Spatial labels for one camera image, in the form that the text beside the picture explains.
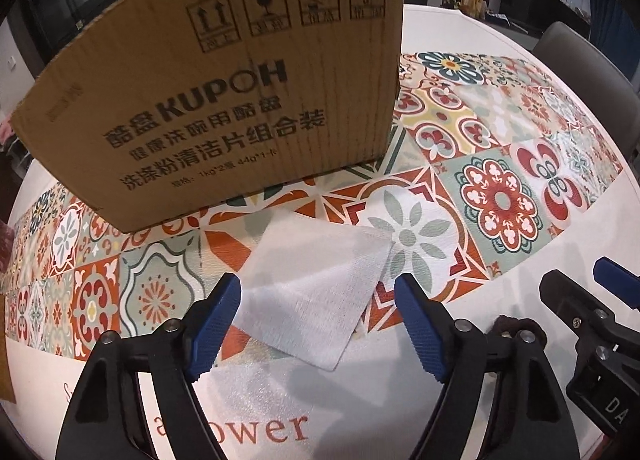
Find dark glass door cabinet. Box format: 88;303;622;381
22;0;201;76

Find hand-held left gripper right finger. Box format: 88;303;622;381
393;272;582;460

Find white gauze cloth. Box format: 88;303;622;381
234;212;394;374

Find dark television stand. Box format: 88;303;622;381
442;0;538;38

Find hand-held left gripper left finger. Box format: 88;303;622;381
54;272;244;460

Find grey dining chair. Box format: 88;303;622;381
531;20;640;156

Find glass vase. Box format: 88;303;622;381
0;222;17;273

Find dark brown hair scrunchie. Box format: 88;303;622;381
486;315;547;357

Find brown cardboard box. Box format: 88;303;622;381
11;0;407;235

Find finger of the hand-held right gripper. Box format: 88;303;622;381
538;268;623;341
593;256;640;312

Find woven straw tissue box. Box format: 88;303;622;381
0;285;13;403

